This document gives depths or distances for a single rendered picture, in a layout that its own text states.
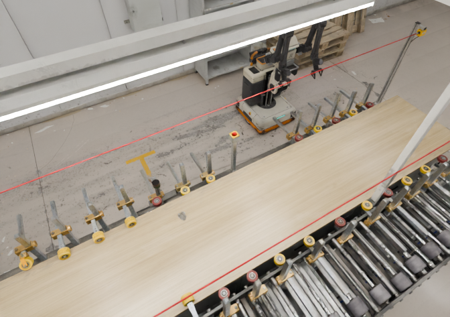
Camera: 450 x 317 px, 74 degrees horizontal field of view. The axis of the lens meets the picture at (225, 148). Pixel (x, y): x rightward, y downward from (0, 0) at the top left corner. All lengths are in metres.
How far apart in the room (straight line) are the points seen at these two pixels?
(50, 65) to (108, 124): 3.46
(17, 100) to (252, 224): 1.78
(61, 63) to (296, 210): 1.97
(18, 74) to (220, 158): 3.01
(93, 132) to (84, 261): 2.52
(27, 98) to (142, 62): 0.45
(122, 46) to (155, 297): 1.64
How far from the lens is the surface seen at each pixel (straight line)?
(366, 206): 2.77
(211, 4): 4.63
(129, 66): 1.35
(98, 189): 4.00
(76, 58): 1.30
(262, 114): 4.17
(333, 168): 2.91
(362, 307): 2.46
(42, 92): 1.34
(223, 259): 2.33
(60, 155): 4.57
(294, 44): 3.61
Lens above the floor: 3.08
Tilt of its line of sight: 49 degrees down
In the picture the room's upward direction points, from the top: straight up
